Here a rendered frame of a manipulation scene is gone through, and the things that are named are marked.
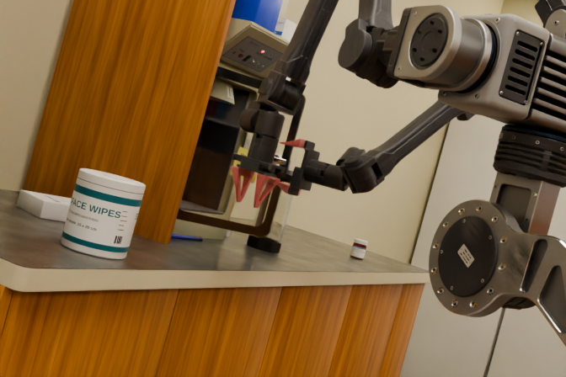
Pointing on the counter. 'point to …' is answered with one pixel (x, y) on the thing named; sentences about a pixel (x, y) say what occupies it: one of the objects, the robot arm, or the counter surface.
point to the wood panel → (136, 76)
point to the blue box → (258, 7)
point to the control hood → (237, 31)
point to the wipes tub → (102, 214)
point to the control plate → (249, 46)
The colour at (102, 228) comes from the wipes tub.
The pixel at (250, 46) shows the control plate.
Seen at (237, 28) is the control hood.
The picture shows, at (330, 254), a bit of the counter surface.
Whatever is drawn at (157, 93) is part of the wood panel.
